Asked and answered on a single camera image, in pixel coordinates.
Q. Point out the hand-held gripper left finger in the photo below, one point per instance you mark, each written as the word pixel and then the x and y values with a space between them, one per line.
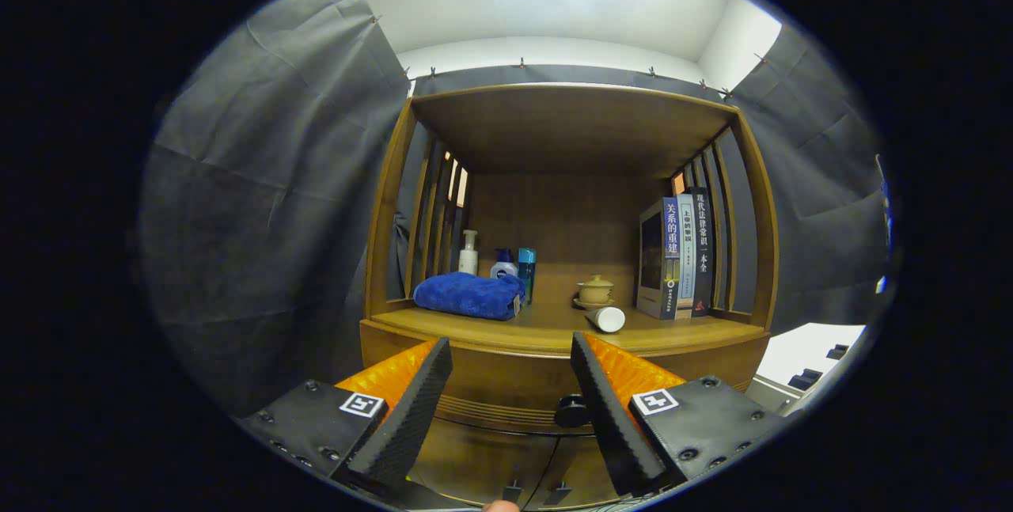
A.
pixel 407 415

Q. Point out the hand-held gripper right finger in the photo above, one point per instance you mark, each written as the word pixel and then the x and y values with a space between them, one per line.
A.
pixel 613 415

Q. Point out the white and green tube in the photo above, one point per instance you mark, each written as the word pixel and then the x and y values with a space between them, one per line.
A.
pixel 608 320

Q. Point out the wooden countertop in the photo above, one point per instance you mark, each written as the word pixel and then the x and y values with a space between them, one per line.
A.
pixel 514 326

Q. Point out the white cabinet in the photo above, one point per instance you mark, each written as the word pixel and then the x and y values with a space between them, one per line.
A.
pixel 799 346

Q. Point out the wooden cabinet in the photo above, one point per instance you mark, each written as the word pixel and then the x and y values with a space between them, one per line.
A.
pixel 570 132

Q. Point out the tan saucer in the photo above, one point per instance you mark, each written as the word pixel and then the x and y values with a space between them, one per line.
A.
pixel 582 305

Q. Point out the tan lidded tea cup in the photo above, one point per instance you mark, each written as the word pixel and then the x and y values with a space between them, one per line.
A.
pixel 595 290

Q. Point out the blue folded towel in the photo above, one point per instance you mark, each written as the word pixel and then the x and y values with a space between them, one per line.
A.
pixel 467 295

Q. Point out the white pump bottle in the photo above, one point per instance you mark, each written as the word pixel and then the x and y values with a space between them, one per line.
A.
pixel 468 260

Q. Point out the tall blue bottle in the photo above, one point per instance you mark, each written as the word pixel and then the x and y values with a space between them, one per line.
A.
pixel 527 267

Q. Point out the white bottle with blue cap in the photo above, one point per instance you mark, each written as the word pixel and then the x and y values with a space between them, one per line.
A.
pixel 503 267

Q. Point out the book with pale spine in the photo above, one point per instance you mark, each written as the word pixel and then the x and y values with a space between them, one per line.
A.
pixel 685 243

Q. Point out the book with blue spine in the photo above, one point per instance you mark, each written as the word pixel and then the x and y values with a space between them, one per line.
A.
pixel 671 235

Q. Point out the book with black spine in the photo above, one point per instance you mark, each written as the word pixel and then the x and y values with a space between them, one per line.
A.
pixel 702 243

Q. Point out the small black object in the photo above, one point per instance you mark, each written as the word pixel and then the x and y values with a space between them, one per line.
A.
pixel 837 351
pixel 806 379

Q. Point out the colourful printed bag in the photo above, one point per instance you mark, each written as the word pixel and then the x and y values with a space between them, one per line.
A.
pixel 886 211

